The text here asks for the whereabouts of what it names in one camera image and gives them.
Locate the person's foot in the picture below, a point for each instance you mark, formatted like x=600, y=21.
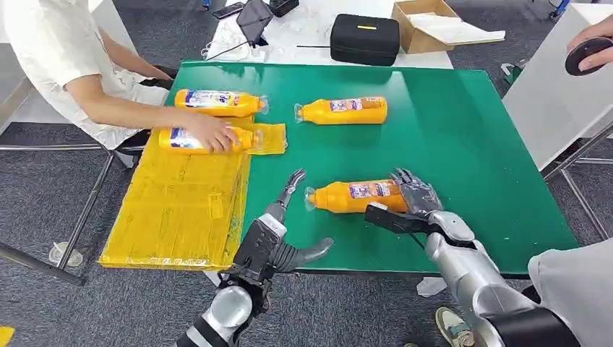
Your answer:
x=455, y=328

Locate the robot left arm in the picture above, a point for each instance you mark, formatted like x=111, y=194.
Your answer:
x=230, y=309

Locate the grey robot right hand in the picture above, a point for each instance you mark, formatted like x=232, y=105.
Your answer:
x=419, y=196

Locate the black pouch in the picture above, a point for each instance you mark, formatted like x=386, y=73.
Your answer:
x=283, y=6

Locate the green and white floor item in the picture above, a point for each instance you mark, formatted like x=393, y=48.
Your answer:
x=513, y=74

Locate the black round disc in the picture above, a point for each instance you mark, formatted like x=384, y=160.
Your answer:
x=582, y=55

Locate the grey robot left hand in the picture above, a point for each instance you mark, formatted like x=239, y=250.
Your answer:
x=306, y=254

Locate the dark grey tablet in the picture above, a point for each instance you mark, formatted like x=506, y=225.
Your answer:
x=254, y=19

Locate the white side table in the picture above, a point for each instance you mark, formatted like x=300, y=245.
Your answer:
x=546, y=105

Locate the brown cardboard box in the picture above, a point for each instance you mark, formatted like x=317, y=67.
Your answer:
x=416, y=40

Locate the white plastic scrap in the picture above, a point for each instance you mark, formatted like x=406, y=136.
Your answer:
x=431, y=286

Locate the white sheet in box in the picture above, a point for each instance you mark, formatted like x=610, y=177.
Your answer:
x=455, y=28

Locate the person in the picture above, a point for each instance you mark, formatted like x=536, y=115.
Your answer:
x=48, y=48

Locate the yellow floor object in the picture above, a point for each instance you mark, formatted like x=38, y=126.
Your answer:
x=5, y=336

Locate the green table mat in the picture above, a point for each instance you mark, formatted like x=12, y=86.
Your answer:
x=431, y=158

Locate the person's right hand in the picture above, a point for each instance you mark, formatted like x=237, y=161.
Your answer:
x=213, y=134

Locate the black zip case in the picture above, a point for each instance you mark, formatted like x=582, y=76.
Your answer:
x=364, y=40

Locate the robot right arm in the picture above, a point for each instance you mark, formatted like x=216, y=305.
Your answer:
x=469, y=273

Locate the grey cloth cover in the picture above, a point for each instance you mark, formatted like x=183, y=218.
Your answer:
x=579, y=287

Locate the white crumpled paper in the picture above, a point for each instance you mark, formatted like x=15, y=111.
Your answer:
x=230, y=43

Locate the clear plastic lid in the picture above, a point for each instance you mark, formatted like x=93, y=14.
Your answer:
x=65, y=255

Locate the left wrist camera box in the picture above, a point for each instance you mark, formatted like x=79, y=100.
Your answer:
x=256, y=249

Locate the steel frame legs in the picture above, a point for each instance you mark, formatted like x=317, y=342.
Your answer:
x=86, y=210

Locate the black pen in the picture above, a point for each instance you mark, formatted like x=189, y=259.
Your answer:
x=313, y=46

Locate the person's hand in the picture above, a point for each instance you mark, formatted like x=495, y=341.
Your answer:
x=596, y=31

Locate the orange drink bottle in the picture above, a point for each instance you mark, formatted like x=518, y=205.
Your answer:
x=179, y=140
x=215, y=102
x=354, y=196
x=345, y=111

